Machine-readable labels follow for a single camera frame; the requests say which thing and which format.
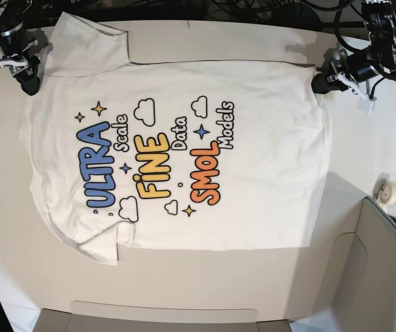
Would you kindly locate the beige cardboard box right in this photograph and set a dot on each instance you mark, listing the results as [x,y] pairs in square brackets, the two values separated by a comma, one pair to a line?
[358,290]

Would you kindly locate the white printed t-shirt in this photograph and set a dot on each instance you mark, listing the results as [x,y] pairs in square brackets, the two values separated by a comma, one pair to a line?
[202,155]

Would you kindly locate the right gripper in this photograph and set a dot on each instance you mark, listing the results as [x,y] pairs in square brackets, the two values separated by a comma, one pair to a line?
[25,69]

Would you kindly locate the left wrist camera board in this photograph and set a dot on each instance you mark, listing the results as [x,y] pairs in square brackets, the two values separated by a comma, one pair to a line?
[367,105]

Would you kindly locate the beige cardboard box bottom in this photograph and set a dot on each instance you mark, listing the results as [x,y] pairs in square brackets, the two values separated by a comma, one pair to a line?
[90,316]

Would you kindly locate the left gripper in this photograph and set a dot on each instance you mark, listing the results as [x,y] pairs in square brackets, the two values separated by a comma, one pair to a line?
[348,72]

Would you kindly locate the white tape roll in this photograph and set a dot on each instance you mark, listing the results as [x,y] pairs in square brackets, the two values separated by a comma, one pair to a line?
[384,191]

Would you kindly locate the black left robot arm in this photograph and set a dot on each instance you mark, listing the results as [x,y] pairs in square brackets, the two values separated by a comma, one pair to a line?
[379,18]

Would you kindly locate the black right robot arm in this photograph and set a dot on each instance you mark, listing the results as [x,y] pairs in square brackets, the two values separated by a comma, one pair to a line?
[15,46]

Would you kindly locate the beige cardboard box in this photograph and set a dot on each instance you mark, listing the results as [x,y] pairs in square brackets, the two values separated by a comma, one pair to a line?
[358,290]
[90,316]

